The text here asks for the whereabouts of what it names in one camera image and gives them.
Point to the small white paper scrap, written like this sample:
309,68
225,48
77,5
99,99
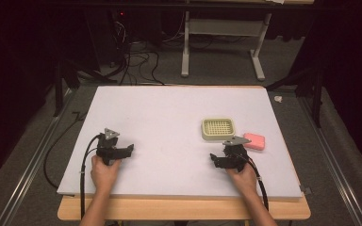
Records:
278,99

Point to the white foam board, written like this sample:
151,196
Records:
169,125

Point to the pink soap bar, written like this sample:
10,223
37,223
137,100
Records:
254,141

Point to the metal floor rail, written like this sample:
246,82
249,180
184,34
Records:
31,163
336,169

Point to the person's right hand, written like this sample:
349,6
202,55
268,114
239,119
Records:
244,182

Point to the person's left hand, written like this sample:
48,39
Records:
104,174

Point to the white metal desk frame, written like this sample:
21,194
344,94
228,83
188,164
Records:
223,27

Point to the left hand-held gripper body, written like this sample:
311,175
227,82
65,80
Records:
107,142

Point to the black metal stand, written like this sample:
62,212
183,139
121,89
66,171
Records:
314,91
63,78

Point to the small grey clamp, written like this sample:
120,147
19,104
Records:
305,190

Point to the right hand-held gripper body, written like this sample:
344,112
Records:
236,150

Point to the wooden table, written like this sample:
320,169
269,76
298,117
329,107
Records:
182,208

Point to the beige soap dish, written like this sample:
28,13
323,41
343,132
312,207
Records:
218,128

